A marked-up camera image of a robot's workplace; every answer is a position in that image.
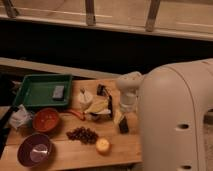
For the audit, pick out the yellow banana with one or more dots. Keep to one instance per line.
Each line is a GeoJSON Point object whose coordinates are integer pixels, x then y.
{"type": "Point", "coordinates": [97, 106]}

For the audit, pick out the red chili pepper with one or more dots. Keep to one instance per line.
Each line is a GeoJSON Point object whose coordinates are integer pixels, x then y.
{"type": "Point", "coordinates": [75, 113]}

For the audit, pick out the grey sponge block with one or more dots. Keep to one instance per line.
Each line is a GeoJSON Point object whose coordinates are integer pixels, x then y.
{"type": "Point", "coordinates": [58, 93]}

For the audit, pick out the green plastic tray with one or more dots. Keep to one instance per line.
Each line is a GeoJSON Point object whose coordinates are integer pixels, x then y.
{"type": "Point", "coordinates": [36, 91]}

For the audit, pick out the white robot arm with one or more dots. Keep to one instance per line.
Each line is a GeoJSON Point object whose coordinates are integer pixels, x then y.
{"type": "Point", "coordinates": [171, 102]}

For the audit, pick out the purple bowl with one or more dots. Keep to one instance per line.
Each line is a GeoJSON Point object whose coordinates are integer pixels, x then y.
{"type": "Point", "coordinates": [34, 150]}

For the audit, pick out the crumpled white cloth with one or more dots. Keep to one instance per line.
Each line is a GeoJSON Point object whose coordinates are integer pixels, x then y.
{"type": "Point", "coordinates": [21, 117]}

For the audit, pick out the bunch of dark grapes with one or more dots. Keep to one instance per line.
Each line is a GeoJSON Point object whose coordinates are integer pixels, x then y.
{"type": "Point", "coordinates": [84, 135]}

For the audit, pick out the orange bowl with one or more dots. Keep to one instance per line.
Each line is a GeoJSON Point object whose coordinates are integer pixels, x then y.
{"type": "Point", "coordinates": [46, 120]}

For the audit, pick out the white garlic bulb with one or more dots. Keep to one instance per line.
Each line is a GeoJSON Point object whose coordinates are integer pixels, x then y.
{"type": "Point", "coordinates": [85, 98]}

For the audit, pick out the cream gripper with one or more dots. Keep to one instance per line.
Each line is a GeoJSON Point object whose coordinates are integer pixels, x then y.
{"type": "Point", "coordinates": [117, 117]}

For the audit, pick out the yellow round fruit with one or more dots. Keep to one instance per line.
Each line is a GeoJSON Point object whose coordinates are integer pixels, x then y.
{"type": "Point", "coordinates": [103, 146]}

